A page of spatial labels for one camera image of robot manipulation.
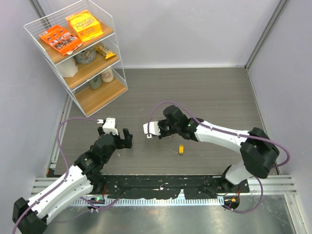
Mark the orange snack box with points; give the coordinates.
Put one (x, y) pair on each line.
(61, 40)

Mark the slotted cable duct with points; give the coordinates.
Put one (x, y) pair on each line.
(179, 201)

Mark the white paper roll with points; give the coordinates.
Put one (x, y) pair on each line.
(67, 68)

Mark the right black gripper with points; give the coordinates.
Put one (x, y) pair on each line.
(162, 134)

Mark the white wire shelf rack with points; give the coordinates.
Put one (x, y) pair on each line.
(92, 74)

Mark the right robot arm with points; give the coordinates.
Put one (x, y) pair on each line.
(258, 154)

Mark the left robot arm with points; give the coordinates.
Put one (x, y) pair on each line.
(31, 216)

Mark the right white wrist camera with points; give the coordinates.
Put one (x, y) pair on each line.
(151, 129)

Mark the yellow candy bar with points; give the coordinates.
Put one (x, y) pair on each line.
(105, 51)

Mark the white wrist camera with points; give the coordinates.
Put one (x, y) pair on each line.
(151, 129)
(109, 126)

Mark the yellow apple snack box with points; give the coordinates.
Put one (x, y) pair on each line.
(85, 25)

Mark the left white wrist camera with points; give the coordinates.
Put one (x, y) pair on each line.
(109, 126)

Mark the beige printed cup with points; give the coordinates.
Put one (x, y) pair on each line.
(107, 75)

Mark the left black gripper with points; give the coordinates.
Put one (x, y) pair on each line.
(126, 143)

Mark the green grey can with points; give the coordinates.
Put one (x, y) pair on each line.
(95, 82)

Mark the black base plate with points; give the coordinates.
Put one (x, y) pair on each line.
(165, 186)

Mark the metal disc with keyrings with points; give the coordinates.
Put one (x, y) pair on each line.
(166, 129)

